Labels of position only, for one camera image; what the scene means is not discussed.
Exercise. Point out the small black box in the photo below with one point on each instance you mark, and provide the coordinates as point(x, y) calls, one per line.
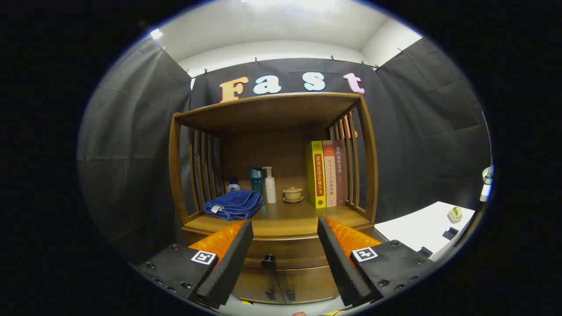
point(450, 233)
point(425, 252)

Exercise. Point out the blue folded towel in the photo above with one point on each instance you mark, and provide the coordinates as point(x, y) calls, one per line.
point(235, 204)

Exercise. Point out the wooden drawer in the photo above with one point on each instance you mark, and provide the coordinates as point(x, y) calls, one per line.
point(285, 250)

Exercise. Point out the pale green tape dispenser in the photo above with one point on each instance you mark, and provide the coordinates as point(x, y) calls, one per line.
point(455, 215)

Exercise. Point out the blue translucent bottle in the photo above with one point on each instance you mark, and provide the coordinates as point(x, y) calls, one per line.
point(256, 180)

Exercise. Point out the wooden cabinet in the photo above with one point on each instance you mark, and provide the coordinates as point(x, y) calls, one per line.
point(281, 114)

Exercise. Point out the beige saucer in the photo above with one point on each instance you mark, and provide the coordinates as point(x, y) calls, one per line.
point(293, 201)

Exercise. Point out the thick yellow book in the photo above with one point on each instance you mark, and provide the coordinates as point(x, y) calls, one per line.
point(317, 175)

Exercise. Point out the beige lidded tea bowl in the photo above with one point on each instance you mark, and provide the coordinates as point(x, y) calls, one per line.
point(292, 193)

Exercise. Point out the ceiling light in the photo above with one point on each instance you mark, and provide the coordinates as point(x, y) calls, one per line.
point(156, 34)

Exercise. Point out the white plastic device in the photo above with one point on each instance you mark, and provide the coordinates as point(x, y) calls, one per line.
point(486, 184)

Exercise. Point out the small white bottle blue cap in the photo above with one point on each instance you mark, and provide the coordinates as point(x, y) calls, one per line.
point(233, 186)

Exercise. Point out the white pump bottle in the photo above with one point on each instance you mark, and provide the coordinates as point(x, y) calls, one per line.
point(270, 188)

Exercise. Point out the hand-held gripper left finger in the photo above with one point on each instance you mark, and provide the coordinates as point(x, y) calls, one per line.
point(232, 263)

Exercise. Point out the wooden cabinet door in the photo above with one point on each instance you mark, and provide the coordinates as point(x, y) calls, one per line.
point(307, 283)
point(257, 285)

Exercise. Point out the brown book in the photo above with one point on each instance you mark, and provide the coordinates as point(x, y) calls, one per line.
point(340, 184)

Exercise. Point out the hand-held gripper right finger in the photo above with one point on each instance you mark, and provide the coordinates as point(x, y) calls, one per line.
point(338, 263)

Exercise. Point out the orange white book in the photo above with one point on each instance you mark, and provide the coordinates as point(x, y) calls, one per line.
point(330, 175)

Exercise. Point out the white side cabinet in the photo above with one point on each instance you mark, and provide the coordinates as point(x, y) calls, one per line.
point(417, 228)

